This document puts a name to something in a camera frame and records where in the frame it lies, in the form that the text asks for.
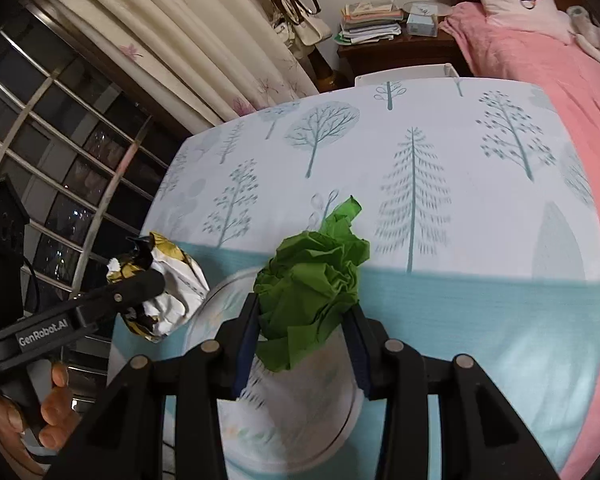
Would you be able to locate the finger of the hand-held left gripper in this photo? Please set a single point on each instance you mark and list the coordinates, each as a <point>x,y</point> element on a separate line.
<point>130,292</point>

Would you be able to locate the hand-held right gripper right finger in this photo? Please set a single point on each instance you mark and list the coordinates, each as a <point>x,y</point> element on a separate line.
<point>361,365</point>

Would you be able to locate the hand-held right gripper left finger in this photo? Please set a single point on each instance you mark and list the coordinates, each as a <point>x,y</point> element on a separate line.
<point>245,360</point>

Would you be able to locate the white yellow wrapper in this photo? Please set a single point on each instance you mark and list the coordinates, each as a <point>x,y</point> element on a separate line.
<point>175,305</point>

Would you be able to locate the green paper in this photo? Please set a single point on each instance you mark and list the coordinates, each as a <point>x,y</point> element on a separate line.
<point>310,290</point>

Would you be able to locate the person's left hand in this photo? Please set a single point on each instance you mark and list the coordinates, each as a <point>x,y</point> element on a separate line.
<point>57,407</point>

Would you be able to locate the black stand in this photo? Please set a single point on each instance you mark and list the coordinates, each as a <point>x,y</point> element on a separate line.
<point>7,240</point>

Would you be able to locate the tree print tablecloth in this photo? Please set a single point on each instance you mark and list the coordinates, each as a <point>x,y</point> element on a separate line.
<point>455,260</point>

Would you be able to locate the cream curtain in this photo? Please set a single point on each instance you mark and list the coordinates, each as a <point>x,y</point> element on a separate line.
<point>180,35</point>

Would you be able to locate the white plastic stool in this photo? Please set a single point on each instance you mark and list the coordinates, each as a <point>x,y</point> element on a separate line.
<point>405,77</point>

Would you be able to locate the wooden nightstand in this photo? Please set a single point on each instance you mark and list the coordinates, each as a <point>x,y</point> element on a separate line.
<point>400,52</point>

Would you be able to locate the cream handbag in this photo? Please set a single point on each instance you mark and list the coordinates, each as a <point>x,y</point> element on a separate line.
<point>310,30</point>

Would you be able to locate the stack of books and papers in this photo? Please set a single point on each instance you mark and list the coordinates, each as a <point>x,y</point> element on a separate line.
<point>370,22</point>

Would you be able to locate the light blue tissue box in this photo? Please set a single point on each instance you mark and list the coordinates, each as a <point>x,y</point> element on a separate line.
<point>421,25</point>

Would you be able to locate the pink blanket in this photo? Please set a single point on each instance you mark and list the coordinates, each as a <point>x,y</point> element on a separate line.
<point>595,110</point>

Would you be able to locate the white plush toy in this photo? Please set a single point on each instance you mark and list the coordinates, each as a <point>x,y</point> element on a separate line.
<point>592,35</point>

